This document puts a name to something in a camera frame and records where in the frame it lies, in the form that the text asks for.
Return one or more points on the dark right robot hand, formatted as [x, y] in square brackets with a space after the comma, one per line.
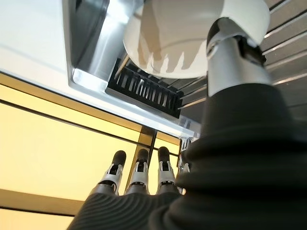
[227, 179]

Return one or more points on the cream ceramic plate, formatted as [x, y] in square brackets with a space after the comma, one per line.
[180, 24]

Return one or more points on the black dish drying rack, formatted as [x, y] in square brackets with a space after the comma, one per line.
[144, 88]

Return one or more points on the stainless steel sink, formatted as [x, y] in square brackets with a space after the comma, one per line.
[96, 48]

